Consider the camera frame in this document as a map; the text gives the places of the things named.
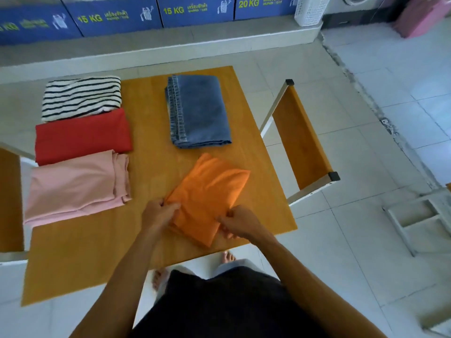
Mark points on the blue washing machine panel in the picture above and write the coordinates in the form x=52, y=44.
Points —
x=31, y=26
x=264, y=6
x=112, y=15
x=195, y=9

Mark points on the person's left hand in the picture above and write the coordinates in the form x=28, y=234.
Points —
x=156, y=214

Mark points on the person's right thumb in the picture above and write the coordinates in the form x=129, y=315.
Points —
x=225, y=218

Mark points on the person's black shirt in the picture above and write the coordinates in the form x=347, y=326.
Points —
x=229, y=306

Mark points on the orange cloth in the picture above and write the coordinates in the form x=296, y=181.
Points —
x=208, y=197

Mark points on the wooden chair with metal frame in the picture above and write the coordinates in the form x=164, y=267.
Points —
x=10, y=204
x=299, y=137

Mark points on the pink box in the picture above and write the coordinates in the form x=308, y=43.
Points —
x=421, y=15

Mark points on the folded pink garment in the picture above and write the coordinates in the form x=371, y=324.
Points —
x=75, y=188

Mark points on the folded striped black white shirt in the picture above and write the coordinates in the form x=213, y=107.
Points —
x=81, y=97

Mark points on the person's foot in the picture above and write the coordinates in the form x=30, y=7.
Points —
x=228, y=257
x=159, y=279

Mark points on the person's right hand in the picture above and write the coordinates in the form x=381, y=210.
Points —
x=243, y=221

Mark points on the person's right forearm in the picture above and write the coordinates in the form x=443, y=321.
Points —
x=310, y=285

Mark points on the wooden table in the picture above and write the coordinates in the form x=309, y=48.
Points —
x=105, y=242

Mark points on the person's left forearm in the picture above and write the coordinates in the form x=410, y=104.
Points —
x=116, y=281

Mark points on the white front-load washing machine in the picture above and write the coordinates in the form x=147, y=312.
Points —
x=356, y=5

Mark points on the grey metal stool frame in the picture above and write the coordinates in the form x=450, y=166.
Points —
x=419, y=218

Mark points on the folded red shirt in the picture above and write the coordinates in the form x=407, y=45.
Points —
x=81, y=136

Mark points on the person's left thumb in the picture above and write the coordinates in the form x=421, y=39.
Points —
x=171, y=206

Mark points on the folded blue denim jeans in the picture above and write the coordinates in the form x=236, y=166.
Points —
x=198, y=110

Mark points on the person's left foot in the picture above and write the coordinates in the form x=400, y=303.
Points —
x=159, y=279

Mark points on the white plastic laundry basket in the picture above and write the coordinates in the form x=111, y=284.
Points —
x=310, y=9

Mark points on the person's right foot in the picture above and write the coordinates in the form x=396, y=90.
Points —
x=228, y=257

